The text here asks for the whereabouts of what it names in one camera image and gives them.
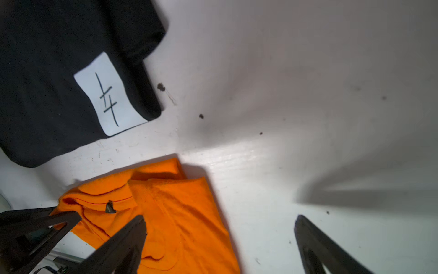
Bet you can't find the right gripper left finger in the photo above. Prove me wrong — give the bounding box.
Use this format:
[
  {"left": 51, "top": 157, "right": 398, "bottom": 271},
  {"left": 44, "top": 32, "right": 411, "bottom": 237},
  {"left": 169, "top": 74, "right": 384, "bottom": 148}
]
[{"left": 73, "top": 215, "right": 147, "bottom": 274}]

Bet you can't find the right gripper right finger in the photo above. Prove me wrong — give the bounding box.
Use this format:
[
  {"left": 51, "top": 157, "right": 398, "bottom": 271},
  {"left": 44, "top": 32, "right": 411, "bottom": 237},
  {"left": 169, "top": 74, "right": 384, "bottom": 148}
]
[{"left": 294, "top": 215, "right": 371, "bottom": 274}]

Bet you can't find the black t-shirt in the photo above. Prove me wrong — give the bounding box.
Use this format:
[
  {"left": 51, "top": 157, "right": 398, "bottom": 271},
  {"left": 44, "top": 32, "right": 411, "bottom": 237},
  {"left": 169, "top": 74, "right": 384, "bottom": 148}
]
[{"left": 1, "top": 1, "right": 165, "bottom": 168}]

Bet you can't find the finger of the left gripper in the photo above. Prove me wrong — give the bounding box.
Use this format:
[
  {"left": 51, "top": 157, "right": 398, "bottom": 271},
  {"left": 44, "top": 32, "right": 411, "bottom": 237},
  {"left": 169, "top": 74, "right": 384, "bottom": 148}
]
[{"left": 1, "top": 207, "right": 82, "bottom": 274}]

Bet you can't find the orange t-shirt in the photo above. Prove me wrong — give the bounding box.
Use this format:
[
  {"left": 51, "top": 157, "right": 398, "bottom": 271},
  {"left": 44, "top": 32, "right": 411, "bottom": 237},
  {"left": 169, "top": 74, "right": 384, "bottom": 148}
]
[{"left": 54, "top": 158, "right": 240, "bottom": 274}]

